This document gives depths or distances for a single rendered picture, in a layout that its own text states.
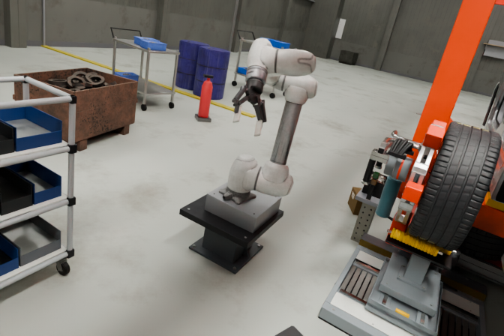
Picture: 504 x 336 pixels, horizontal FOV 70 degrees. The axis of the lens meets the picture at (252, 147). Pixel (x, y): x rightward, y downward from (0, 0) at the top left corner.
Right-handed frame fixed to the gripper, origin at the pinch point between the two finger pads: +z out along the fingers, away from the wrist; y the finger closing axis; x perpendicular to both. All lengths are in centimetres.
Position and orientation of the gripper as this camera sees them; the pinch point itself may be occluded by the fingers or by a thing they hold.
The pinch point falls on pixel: (247, 126)
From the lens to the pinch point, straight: 145.1
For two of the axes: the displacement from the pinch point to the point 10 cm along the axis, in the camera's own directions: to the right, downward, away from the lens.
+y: -6.1, -3.7, -7.0
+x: 7.7, -1.1, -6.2
